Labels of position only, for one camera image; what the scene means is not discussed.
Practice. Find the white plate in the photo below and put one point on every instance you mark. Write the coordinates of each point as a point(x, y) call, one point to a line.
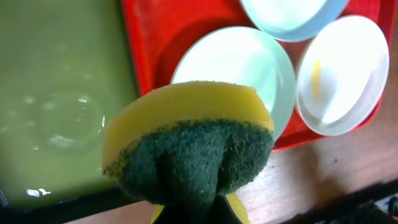
point(342, 75)

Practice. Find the light green plate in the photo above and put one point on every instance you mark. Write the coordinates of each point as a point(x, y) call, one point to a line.
point(244, 56)

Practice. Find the green water tray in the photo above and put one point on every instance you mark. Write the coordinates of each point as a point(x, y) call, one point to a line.
point(65, 73)

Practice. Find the light blue plate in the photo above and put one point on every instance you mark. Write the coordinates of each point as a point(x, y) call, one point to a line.
point(292, 20)

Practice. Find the yellow green sponge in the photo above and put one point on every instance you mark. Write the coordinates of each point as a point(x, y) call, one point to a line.
point(187, 148)

